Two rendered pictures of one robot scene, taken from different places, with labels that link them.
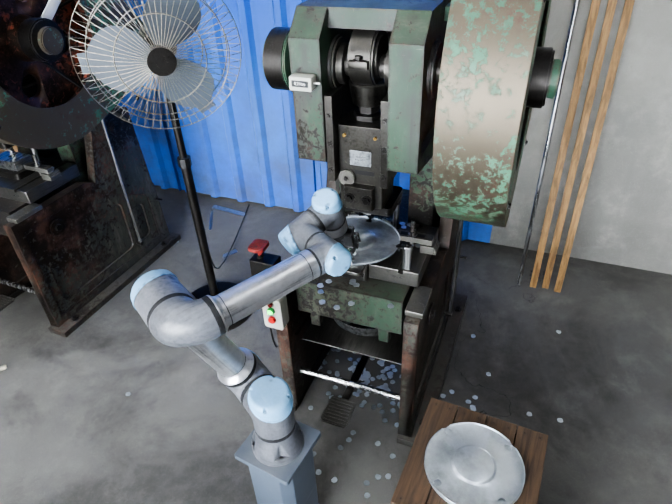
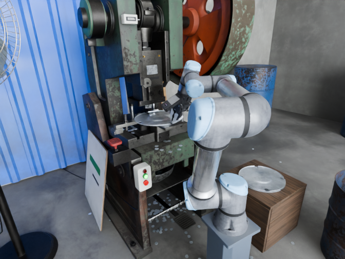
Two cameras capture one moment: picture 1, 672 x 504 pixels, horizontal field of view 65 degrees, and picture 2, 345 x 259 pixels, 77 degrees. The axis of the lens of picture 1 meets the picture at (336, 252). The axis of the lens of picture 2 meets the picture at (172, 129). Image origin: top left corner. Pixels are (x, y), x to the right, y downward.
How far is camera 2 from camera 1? 1.37 m
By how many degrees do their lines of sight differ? 53
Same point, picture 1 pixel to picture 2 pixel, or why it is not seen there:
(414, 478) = (260, 195)
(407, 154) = (178, 58)
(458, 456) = (256, 179)
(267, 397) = (237, 181)
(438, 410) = not seen: hidden behind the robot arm
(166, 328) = (266, 110)
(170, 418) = not seen: outside the picture
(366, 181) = (155, 82)
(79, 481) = not seen: outside the picture
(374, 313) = (183, 150)
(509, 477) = (270, 172)
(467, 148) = (241, 23)
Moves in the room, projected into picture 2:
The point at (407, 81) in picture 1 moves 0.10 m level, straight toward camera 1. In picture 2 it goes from (176, 18) to (191, 16)
